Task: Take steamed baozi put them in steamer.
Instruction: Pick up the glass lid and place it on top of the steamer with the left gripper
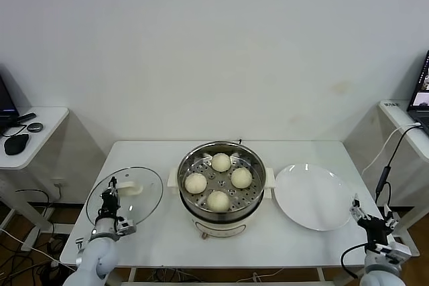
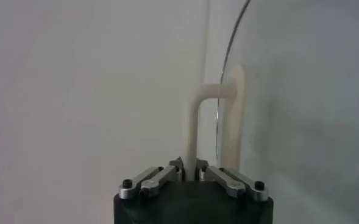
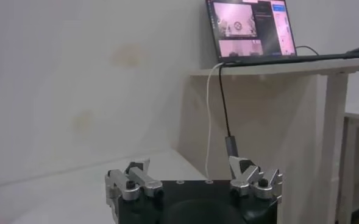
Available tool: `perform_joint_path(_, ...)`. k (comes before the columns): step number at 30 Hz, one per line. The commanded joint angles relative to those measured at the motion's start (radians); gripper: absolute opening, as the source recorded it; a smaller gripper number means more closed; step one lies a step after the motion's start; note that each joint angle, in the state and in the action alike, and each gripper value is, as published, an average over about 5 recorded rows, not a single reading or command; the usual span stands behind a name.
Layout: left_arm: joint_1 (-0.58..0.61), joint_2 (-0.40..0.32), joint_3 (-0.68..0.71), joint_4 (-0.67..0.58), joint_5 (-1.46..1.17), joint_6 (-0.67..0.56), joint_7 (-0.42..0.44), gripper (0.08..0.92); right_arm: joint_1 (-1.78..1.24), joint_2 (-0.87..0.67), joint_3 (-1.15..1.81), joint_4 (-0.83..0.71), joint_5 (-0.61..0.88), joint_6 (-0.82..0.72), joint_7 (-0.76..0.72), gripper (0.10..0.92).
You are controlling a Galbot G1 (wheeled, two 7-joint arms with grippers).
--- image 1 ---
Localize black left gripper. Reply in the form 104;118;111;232
99;175;121;220

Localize white steamed baozi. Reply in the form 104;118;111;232
211;153;232;173
206;190;231;213
185;173;208;194
231;167;253;189

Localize steel perforated steamer basket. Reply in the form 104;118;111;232
167;141;276;216

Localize black computer mouse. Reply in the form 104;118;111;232
3;133;29;156

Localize black stick remote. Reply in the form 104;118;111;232
6;113;37;129

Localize cream electric cooker base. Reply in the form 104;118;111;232
179;192;273;242

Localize black laptop purple light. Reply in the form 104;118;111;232
0;73;19;133

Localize white round plate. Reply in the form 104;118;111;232
273;163;353;232

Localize white side desk labelled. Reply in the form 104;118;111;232
377;98;429;259

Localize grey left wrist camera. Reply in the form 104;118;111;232
115;218;138;235

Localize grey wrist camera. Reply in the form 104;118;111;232
115;218;138;235
373;240;412;263

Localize black socket cable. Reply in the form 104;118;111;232
15;185;64;207

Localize black floor cable bundle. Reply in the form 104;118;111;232
0;232;78;286

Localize white cables under table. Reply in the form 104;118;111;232
150;267;286;283

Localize white table frame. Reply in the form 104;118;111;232
120;264;366;286

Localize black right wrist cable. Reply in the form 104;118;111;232
340;244;369;280

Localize black cable with adapter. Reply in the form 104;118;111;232
375;125;420;206

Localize white power cable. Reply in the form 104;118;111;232
361;123;420;176

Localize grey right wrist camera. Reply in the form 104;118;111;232
373;240;412;263

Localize black laptop camera views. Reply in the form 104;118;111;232
405;48;429;123

